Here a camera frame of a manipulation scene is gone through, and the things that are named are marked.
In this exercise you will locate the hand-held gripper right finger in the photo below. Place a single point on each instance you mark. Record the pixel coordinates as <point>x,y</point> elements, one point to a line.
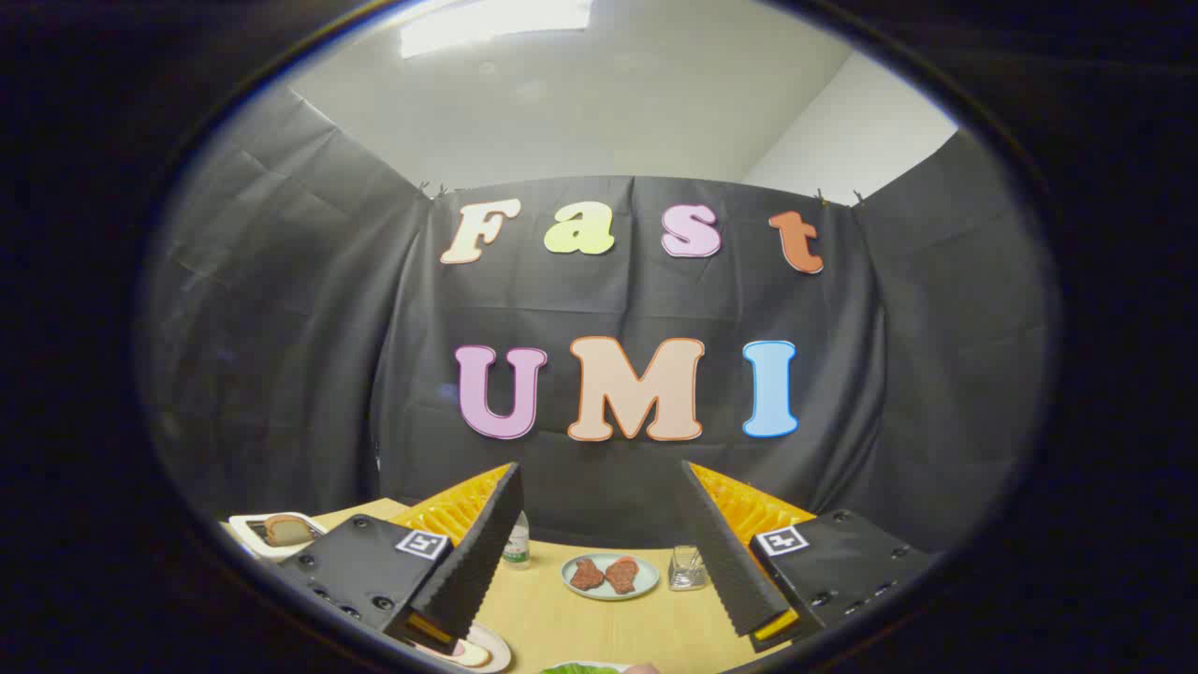
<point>730,562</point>

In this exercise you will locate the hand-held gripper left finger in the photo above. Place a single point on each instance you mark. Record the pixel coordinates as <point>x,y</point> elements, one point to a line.
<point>477,562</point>

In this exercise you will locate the green lettuce leaf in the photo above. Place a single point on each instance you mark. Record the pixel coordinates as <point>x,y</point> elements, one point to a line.
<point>580,669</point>

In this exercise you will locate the brown crust bread slice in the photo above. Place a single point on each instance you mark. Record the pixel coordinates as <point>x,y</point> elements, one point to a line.
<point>285,530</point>

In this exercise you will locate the clear plastic water bottle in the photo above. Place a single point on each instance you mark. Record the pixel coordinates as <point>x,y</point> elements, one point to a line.
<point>517,554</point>

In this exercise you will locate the clear glass cup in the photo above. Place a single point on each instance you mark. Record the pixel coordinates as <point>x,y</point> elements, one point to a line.
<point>687,571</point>

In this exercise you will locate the pale blue oval plate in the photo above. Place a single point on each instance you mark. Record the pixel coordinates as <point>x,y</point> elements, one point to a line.
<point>648,575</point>

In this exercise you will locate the round beige plate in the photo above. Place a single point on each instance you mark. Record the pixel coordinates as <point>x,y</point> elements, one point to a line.
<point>498,646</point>

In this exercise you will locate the brown meat piece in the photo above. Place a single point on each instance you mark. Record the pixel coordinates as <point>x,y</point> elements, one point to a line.
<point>622,574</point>
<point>587,574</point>

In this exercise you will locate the white toaster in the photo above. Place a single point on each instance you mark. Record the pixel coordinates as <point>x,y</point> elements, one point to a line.
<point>245,545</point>

